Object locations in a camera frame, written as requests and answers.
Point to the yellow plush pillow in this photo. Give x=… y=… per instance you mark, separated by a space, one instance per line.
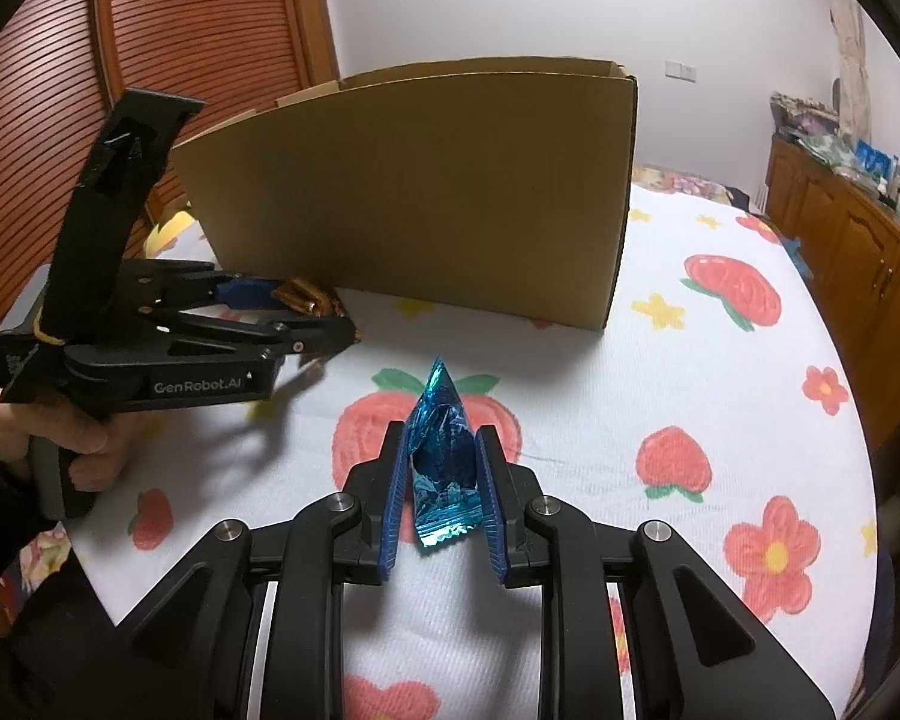
x=166 y=232

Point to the cardboard box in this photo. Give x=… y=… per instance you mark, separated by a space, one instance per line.
x=420 y=202

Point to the patterned curtain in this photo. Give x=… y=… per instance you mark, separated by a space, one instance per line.
x=851 y=67

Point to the wooden louvered wardrobe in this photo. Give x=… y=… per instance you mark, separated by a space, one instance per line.
x=195 y=15

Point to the white wall socket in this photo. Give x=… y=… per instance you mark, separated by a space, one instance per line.
x=681 y=70

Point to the wooden cabinet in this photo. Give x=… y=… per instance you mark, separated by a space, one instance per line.
x=847 y=240

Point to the strawberry and flower printed blanket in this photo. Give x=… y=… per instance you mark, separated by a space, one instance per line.
x=645 y=360

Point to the floral bedsheet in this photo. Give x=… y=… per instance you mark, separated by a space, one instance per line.
x=675 y=180

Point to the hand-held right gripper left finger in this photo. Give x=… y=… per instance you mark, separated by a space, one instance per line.
x=395 y=499

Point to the golden brown snack packet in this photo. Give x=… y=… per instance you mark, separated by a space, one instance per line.
x=307 y=300

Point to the person's dark clothing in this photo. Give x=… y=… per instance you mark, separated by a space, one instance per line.
x=37 y=660

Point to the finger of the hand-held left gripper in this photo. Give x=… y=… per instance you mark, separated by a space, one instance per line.
x=247 y=292
x=307 y=337

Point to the pile of bottles and boxes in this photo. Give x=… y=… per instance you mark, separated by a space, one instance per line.
x=855 y=150

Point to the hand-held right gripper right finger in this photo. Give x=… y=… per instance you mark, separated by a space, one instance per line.
x=493 y=499

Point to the blue foil snack packet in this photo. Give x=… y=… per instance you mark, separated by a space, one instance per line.
x=442 y=465

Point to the person's left hand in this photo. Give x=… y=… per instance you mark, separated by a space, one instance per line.
x=82 y=441

